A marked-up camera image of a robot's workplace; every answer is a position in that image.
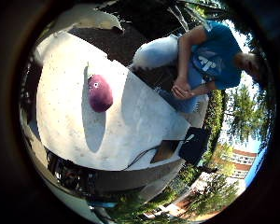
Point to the purple plush toy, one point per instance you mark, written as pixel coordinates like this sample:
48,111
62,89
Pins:
100,95

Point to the person in blue shirt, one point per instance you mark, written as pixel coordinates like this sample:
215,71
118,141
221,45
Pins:
208,62

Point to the red and white building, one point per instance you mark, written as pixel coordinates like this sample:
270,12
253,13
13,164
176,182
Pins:
243,161

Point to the blue metal frame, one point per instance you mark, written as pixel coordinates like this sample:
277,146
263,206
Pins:
103,205

